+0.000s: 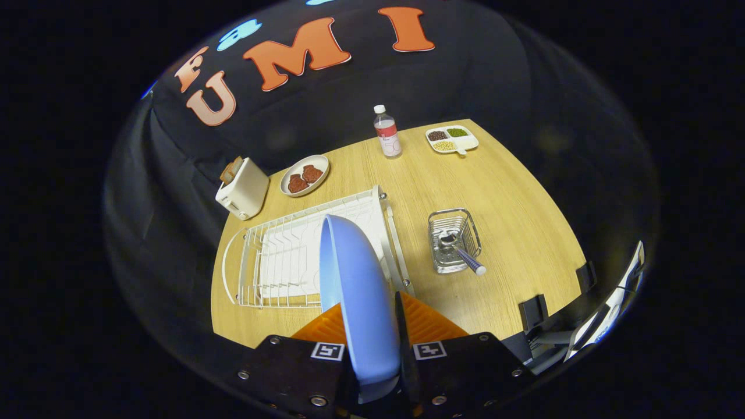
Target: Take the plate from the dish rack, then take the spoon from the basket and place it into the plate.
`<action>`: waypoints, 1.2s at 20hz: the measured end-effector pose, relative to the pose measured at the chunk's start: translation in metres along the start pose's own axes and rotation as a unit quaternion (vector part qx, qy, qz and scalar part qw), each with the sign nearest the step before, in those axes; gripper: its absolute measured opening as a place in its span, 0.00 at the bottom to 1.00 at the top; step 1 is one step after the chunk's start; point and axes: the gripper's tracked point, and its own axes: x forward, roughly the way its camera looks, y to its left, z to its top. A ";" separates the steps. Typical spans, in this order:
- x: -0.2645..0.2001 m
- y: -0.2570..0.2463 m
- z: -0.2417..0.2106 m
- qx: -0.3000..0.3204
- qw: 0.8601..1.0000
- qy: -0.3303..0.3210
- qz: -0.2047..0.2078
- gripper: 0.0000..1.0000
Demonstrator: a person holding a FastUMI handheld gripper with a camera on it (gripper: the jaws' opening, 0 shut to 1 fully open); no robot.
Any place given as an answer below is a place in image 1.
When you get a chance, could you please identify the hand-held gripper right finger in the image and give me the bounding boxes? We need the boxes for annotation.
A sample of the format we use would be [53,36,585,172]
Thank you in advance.
[395,290,537,419]

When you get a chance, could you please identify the white toaster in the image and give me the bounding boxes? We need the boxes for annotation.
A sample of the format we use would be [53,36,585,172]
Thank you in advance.
[215,156,271,221]

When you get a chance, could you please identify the metal spoon purple handle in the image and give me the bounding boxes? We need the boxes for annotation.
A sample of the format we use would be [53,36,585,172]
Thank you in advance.
[439,232,487,276]

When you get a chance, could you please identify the clear water bottle red label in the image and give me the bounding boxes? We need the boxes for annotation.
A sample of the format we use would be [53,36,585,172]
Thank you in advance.
[373,105,403,159]

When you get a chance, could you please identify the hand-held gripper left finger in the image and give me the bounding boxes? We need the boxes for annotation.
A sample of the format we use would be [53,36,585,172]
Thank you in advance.
[236,303,360,418]

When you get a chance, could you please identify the white divided bean dish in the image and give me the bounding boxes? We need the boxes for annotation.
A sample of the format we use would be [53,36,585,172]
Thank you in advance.
[425,125,480,156]

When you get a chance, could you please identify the toast slices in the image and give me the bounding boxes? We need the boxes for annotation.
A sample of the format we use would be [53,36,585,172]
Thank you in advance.
[219,156,244,184]

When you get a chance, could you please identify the black table clamp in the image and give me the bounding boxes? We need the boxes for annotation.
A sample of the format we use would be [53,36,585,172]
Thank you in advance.
[518,294,549,332]
[576,261,597,292]

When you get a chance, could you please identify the white wire dish rack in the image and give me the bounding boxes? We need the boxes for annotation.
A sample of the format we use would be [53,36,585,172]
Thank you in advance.
[221,185,415,309]

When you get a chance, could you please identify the light blue plate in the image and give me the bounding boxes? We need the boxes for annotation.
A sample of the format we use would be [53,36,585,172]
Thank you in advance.
[319,214,402,403]

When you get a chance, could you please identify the beige round dish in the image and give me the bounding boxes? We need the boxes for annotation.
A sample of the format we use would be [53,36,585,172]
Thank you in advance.
[280,154,330,197]

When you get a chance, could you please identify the metal wire basket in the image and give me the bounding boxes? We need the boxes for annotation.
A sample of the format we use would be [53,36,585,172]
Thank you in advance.
[428,208,483,274]

